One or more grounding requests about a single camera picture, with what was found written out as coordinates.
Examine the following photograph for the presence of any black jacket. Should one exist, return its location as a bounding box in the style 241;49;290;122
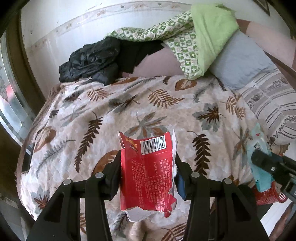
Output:
59;37;164;86

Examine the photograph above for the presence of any striped beige pillow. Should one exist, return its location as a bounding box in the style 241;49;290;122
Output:
238;68;295;145

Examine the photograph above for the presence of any red snack wrapper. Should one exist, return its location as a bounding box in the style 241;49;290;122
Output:
118;132;177;222

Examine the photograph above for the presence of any leaf patterned bed blanket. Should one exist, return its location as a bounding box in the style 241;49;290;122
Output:
14;75;290;241

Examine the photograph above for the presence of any light blue paper wrapper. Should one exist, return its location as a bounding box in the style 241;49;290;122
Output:
247;123;273;193

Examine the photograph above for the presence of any green patterned quilt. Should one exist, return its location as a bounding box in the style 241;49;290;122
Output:
109;4;239;80

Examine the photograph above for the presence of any light blue pillow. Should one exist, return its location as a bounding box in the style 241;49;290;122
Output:
209;30;276;90

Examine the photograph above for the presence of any orange plastic trash basket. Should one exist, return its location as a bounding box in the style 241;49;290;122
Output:
251;181;288;206

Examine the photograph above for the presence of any pink bed sheet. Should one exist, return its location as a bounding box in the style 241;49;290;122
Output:
122;45;184;77

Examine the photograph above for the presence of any large framed wall picture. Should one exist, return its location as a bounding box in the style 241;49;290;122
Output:
253;0;270;16

